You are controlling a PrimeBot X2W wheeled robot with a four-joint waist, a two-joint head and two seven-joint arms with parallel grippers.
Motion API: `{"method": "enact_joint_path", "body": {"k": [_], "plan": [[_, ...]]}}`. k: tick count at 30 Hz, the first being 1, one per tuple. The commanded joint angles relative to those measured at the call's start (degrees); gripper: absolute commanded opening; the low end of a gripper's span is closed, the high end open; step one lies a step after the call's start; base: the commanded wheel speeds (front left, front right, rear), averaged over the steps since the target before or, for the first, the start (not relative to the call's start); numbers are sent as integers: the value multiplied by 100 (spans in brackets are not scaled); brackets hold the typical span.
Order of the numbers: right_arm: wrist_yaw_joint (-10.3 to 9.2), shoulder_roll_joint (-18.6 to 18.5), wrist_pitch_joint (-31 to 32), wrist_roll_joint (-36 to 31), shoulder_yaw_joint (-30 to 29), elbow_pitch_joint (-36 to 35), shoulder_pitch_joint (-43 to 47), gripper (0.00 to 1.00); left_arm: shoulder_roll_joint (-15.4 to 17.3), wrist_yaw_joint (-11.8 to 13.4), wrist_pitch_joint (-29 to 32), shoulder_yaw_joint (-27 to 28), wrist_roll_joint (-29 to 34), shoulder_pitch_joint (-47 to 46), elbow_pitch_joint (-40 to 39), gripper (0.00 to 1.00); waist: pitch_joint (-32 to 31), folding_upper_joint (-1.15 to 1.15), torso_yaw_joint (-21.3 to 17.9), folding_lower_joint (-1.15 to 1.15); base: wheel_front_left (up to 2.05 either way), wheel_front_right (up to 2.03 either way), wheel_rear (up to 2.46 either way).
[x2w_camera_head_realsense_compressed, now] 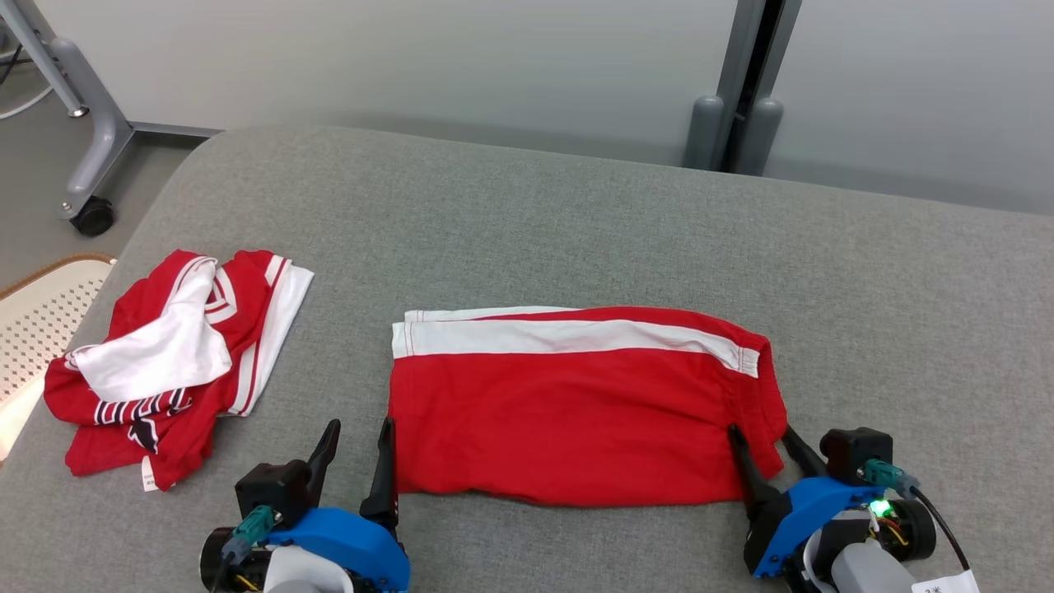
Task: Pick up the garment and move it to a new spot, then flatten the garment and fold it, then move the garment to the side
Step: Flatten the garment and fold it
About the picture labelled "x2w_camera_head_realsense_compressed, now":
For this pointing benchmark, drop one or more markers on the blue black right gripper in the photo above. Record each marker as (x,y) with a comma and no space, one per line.
(803,511)

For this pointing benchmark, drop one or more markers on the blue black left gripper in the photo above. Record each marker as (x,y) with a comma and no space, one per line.
(354,539)

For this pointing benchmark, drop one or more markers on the red shorts white stripe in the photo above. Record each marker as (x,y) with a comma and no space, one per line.
(576,420)

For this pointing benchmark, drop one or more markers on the red Bulls 23 jersey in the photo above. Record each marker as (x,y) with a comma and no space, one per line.
(148,313)

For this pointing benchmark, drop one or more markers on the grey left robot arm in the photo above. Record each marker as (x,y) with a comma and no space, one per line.
(305,572)

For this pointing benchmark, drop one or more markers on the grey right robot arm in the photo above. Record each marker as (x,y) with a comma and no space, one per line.
(865,572)

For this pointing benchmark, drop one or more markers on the white perforated laundry basket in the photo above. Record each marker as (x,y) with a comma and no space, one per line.
(41,321)

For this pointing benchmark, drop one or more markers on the black caster wheel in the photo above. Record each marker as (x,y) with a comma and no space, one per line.
(92,218)

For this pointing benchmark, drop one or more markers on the grey metal stand leg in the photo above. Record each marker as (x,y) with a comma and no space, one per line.
(103,136)

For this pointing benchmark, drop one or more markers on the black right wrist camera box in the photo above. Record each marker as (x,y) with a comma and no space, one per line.
(856,453)

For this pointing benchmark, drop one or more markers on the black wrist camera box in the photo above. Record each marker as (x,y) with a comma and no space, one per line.
(272,490)
(856,453)

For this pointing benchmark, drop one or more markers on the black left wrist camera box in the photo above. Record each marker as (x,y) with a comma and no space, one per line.
(272,490)

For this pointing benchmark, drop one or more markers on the grey partition post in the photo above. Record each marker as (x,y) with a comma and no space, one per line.
(745,82)

